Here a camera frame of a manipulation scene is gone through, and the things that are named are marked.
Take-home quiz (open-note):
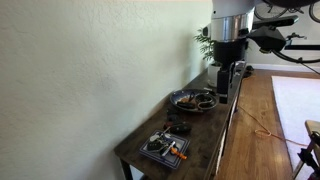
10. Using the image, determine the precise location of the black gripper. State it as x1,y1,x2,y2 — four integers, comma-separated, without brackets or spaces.
213,38,248,105

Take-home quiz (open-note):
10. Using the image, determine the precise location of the blue round ceramic tray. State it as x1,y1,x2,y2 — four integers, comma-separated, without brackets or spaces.
169,88,220,114

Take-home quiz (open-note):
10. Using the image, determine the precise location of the blue white square tray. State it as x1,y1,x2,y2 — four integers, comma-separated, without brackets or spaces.
138,129,191,170

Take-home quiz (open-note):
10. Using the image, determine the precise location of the white plant pot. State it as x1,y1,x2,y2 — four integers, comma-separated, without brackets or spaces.
206,62,223,89

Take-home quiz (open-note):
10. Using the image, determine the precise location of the black floor object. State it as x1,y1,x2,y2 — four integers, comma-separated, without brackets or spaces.
242,64,255,80

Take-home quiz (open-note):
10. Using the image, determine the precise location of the green potted plant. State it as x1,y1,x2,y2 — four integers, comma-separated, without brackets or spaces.
193,27,218,63

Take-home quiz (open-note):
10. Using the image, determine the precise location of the black oblong item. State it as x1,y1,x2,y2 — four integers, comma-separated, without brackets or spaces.
176,100,196,110

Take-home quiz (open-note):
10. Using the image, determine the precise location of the white rug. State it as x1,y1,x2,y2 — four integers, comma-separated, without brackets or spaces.
271,75,320,172

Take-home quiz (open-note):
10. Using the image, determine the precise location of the bicycle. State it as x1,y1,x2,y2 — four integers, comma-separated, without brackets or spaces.
253,0,320,42

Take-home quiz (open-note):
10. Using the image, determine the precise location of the silver keys bunch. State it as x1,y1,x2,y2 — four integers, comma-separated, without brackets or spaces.
149,132,173,143

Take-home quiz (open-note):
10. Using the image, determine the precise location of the silver pocket tool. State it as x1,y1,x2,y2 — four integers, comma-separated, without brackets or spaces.
161,140,176,157

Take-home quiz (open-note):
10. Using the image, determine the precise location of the light wooden board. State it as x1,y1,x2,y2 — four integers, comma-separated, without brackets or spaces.
304,119,320,135

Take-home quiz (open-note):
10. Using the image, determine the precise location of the black key fob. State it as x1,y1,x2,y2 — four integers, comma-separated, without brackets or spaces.
146,141,161,151

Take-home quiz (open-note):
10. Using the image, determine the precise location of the black folding stand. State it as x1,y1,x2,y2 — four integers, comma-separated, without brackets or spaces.
292,131,320,180

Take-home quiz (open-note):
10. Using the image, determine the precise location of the orange extension cable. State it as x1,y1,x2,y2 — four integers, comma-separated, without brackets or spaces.
236,105,310,148

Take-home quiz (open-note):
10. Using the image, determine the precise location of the black camera cable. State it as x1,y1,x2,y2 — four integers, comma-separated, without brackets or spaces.
271,49,320,75

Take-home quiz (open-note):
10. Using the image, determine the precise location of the black stereo camera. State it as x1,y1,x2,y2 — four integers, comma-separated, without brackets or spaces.
251,14,300,31

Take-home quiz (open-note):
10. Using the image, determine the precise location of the orange handled tool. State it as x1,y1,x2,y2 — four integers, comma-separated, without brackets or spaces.
169,146,189,161

